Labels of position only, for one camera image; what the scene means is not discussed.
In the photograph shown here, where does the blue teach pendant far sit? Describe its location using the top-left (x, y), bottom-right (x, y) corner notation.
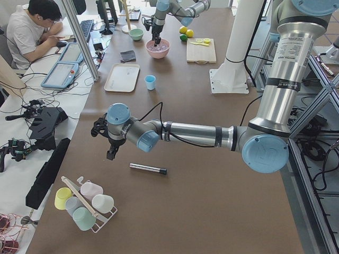
top-left (59, 43), bottom-right (84, 64)

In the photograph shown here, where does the pink bowl of ice cubes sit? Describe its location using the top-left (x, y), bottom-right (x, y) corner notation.
top-left (146, 39), bottom-right (170, 59)

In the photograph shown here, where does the seated man in white shirt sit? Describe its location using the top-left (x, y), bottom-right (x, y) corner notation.
top-left (6, 0), bottom-right (63, 70)

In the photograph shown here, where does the wooden glass drying stand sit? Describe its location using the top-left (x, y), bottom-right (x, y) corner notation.
top-left (119, 0), bottom-right (137, 34)

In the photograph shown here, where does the steel muddler with black tip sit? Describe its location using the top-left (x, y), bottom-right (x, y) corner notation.
top-left (129, 163), bottom-right (167, 175)

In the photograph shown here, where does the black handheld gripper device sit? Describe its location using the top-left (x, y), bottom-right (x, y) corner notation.
top-left (1, 139), bottom-right (32, 173)

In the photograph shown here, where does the white plastic cup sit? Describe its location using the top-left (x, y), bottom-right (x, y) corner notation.
top-left (92, 194), bottom-right (114, 213)

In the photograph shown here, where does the black keyboard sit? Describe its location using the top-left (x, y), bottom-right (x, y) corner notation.
top-left (80, 20), bottom-right (94, 42)

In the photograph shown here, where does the mint green bowl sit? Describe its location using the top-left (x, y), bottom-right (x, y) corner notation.
top-left (129, 28), bottom-right (144, 41)

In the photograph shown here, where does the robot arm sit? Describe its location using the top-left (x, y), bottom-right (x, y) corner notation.
top-left (91, 1), bottom-right (338, 173)
top-left (142, 0), bottom-right (211, 47)

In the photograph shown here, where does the mint green plastic cup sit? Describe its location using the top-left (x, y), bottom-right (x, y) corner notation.
top-left (72, 207), bottom-right (96, 231)

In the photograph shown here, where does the yellow plastic knife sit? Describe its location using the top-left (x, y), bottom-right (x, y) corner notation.
top-left (189, 41), bottom-right (210, 47)

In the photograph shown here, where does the blue teach pendant near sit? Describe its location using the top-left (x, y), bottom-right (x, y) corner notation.
top-left (41, 62), bottom-right (79, 89)

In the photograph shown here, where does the wooden cutting board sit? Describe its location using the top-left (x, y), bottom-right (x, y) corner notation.
top-left (186, 38), bottom-right (217, 64)

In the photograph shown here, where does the black computer mouse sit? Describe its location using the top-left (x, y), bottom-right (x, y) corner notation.
top-left (56, 41), bottom-right (68, 48)

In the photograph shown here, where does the whole yellow lemon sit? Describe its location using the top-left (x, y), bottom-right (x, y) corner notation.
top-left (185, 29), bottom-right (194, 38)
top-left (179, 26), bottom-right (188, 34)

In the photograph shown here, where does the grey plastic cup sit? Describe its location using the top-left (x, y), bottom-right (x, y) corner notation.
top-left (65, 196), bottom-right (83, 216)

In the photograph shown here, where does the green lime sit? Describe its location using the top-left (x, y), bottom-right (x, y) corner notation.
top-left (180, 34), bottom-right (188, 42)

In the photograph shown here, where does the light blue plastic cup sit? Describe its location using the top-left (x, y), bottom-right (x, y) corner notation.
top-left (145, 75), bottom-right (156, 90)

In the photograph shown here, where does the grey folded cloth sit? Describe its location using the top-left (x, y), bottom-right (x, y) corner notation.
top-left (120, 50), bottom-right (136, 62)

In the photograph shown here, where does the white wire cup rack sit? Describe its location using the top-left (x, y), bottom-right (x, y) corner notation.
top-left (61, 176), bottom-right (118, 233)

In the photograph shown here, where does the blue teach pendant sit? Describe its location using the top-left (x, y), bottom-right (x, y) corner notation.
top-left (41, 62), bottom-right (79, 89)
top-left (59, 43), bottom-right (84, 64)

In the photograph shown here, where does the cream rabbit serving tray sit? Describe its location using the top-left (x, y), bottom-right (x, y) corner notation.
top-left (104, 63), bottom-right (140, 93)

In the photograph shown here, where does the black slotted stand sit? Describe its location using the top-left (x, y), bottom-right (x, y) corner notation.
top-left (29, 107), bottom-right (68, 151)

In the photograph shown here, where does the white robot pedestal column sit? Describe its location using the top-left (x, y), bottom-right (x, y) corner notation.
top-left (210, 0), bottom-right (265, 94)

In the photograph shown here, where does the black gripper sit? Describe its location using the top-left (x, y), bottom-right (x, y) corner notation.
top-left (91, 113), bottom-right (126, 160)
top-left (141, 16), bottom-right (164, 47)

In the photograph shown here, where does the aluminium frame post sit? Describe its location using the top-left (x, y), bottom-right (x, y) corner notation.
top-left (61, 0), bottom-right (100, 82)

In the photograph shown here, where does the yellow plastic cup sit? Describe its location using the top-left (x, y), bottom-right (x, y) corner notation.
top-left (54, 187), bottom-right (73, 210)

